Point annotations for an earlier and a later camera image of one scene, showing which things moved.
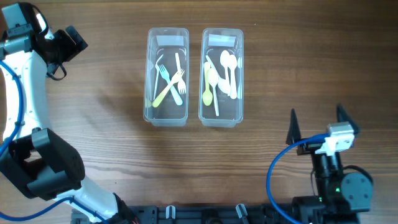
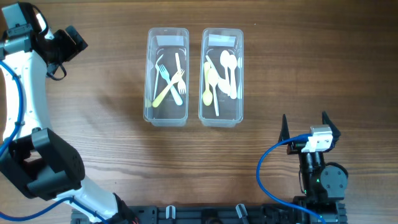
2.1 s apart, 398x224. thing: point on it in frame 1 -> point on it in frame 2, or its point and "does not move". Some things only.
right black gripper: (294, 133) -> (336, 133)
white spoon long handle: (225, 59) does not move
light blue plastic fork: (165, 74) does not move
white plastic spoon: (232, 65) does not move
